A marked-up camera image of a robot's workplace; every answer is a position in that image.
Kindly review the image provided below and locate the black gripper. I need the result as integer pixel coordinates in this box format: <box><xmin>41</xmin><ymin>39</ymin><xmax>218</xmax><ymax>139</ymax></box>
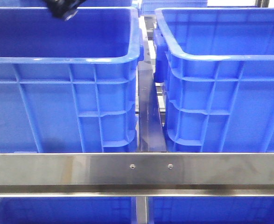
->
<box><xmin>43</xmin><ymin>0</ymin><xmax>86</xmax><ymax>21</ymax></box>

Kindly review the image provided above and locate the blue bin with buttons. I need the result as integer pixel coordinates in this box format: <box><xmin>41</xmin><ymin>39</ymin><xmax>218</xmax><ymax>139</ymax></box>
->
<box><xmin>0</xmin><ymin>7</ymin><xmax>143</xmax><ymax>153</ymax></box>

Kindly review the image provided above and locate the far blue crate top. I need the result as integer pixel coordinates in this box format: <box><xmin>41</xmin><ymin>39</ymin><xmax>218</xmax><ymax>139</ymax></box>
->
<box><xmin>141</xmin><ymin>0</ymin><xmax>208</xmax><ymax>15</ymax></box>

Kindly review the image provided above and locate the blue bin at left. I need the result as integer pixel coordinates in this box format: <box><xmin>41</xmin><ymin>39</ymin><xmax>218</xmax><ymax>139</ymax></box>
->
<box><xmin>154</xmin><ymin>7</ymin><xmax>274</xmax><ymax>153</ymax></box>

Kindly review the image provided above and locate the blue bin lower left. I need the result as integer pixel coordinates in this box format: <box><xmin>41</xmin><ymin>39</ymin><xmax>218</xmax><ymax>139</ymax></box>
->
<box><xmin>0</xmin><ymin>197</ymin><xmax>137</xmax><ymax>224</ymax></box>

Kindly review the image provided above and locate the blue bin lower right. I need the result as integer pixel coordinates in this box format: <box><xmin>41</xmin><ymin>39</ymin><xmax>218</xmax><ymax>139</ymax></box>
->
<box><xmin>149</xmin><ymin>196</ymin><xmax>274</xmax><ymax>224</ymax></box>

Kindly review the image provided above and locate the stainless steel shelf rail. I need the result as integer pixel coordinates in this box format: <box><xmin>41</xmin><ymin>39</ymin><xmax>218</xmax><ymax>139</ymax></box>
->
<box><xmin>0</xmin><ymin>153</ymin><xmax>274</xmax><ymax>197</ymax></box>

